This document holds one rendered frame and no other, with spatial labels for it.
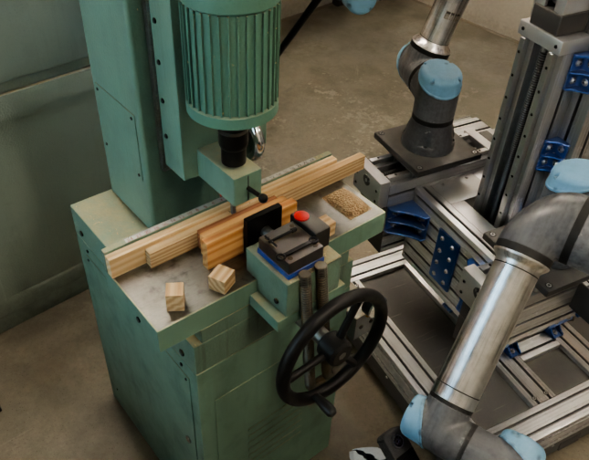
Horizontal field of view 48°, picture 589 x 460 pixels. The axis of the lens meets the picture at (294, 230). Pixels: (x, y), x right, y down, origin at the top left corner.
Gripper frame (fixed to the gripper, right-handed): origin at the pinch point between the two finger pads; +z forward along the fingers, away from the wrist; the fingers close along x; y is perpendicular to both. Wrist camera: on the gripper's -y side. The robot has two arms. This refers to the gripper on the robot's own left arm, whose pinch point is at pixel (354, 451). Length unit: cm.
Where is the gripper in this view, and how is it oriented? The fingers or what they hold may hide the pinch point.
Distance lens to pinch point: 131.2
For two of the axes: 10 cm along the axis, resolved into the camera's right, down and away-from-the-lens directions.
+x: 7.8, -3.9, 5.0
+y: 2.8, 9.2, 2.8
